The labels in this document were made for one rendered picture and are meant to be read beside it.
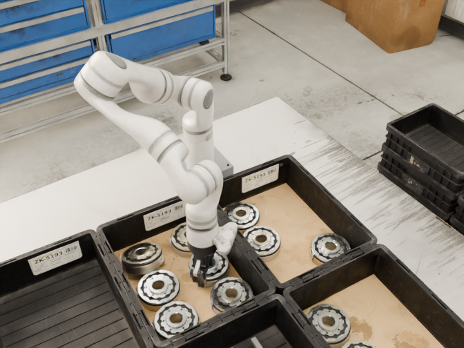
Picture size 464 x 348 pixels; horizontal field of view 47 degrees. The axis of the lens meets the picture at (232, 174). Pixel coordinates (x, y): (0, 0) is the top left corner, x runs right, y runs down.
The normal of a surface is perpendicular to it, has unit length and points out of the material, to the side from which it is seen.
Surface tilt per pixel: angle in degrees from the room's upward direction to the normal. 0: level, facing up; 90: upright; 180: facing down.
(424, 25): 90
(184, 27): 90
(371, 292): 0
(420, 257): 0
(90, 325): 0
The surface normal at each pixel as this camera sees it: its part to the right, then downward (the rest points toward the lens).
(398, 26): 0.36, 0.62
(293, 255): 0.00, -0.75
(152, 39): 0.55, 0.54
